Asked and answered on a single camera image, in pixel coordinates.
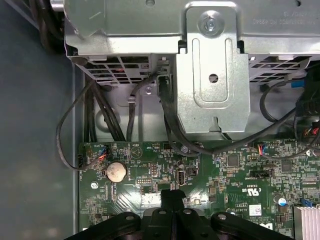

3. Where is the black power cable bundle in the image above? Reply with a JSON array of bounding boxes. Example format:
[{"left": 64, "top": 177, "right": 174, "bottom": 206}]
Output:
[{"left": 293, "top": 67, "right": 320, "bottom": 147}]

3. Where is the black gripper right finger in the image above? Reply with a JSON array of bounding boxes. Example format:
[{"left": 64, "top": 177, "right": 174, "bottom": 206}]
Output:
[{"left": 172, "top": 189, "right": 262, "bottom": 240}]

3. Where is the silver coin cell battery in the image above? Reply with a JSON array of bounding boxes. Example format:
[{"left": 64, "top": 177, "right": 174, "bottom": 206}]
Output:
[{"left": 103, "top": 161, "right": 129, "bottom": 184}]

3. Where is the black cable with clip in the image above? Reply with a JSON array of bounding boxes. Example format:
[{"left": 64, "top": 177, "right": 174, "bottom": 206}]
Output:
[{"left": 126, "top": 73, "right": 163, "bottom": 141}]

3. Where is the thick black flat cable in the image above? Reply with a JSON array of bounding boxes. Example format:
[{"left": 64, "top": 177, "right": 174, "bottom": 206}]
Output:
[{"left": 157, "top": 74, "right": 320, "bottom": 158}]

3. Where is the black round cable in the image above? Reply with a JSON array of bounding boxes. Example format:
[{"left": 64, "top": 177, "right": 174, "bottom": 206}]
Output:
[
  {"left": 94, "top": 83, "right": 126, "bottom": 141},
  {"left": 83, "top": 76, "right": 98, "bottom": 141}
]

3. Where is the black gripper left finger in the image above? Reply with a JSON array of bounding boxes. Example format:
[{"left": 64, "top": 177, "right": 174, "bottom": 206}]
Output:
[{"left": 72, "top": 189, "right": 174, "bottom": 240}]

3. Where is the silver metal drive cage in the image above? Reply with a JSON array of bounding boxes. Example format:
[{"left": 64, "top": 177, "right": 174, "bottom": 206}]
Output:
[{"left": 63, "top": 0, "right": 320, "bottom": 135}]

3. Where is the internal USB port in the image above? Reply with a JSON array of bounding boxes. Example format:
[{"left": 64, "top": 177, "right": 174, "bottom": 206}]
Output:
[{"left": 175, "top": 168, "right": 187, "bottom": 186}]

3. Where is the black PC case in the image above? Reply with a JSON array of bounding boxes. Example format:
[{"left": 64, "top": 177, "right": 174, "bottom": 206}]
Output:
[{"left": 0, "top": 0, "right": 306, "bottom": 240}]

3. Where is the silver chipset heatsink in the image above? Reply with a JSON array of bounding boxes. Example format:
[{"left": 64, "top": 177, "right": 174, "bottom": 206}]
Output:
[{"left": 293, "top": 204, "right": 320, "bottom": 240}]

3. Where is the green motherboard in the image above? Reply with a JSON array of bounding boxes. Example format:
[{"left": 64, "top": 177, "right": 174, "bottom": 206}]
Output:
[{"left": 78, "top": 141, "right": 320, "bottom": 240}]

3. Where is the thin black wire loop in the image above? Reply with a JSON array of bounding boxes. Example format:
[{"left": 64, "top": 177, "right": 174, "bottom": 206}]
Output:
[
  {"left": 258, "top": 79, "right": 309, "bottom": 124},
  {"left": 55, "top": 81, "right": 106, "bottom": 171}
]

